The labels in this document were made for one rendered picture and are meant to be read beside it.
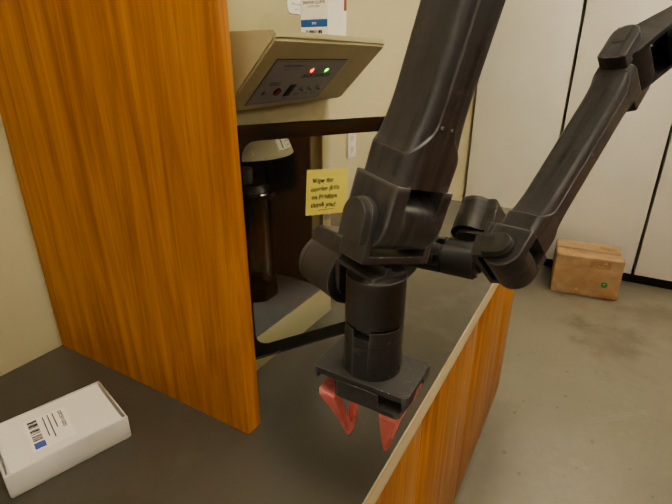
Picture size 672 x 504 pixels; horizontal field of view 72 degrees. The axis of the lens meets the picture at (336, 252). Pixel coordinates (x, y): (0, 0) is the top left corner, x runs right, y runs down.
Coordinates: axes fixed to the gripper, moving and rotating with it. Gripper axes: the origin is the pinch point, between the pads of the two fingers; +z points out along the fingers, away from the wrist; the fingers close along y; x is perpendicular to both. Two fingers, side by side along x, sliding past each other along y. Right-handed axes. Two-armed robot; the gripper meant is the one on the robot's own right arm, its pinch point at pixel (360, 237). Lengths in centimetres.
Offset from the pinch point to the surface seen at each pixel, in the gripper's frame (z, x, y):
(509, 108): 32, -295, -4
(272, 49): 5.2, 15.0, 28.8
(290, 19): 15.6, -3.8, 33.7
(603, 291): -50, -260, -114
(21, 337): 59, 29, -22
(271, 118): 15.5, 2.5, 18.7
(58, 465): 24, 43, -24
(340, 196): 4.3, -0.7, 6.4
